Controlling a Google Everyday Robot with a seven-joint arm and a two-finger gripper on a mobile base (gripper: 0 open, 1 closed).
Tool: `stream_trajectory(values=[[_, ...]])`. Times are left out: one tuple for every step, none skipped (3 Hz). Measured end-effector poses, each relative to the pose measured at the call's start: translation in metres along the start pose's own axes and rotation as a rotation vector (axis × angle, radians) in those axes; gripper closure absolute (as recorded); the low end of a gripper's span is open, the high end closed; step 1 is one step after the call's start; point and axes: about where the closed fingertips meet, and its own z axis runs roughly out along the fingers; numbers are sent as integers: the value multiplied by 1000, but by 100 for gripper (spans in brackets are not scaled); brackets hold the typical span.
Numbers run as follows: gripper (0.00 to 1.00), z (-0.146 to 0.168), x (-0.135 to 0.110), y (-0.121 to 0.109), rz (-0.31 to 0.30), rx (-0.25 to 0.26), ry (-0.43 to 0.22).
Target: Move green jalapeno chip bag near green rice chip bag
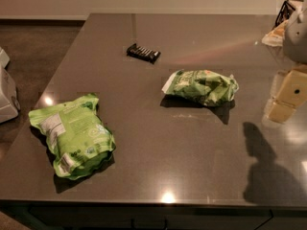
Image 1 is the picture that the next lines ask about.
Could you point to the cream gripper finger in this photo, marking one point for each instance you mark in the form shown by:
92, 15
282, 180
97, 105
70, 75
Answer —
289, 91

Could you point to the green jalapeno chip bag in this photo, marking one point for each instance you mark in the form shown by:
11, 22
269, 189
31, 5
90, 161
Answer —
202, 87

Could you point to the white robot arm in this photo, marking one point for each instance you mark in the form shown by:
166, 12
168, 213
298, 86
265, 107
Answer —
295, 40

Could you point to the pale snack bag in basket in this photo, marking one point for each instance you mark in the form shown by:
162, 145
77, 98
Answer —
275, 37

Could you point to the green rice chip bag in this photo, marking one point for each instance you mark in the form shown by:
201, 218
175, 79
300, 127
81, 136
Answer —
75, 135

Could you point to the black snack bar wrapper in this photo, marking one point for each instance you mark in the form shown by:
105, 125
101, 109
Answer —
143, 53

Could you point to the white appliance at left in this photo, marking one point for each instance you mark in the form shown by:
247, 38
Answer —
9, 104

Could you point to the black wire basket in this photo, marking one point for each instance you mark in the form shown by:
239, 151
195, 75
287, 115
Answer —
286, 10

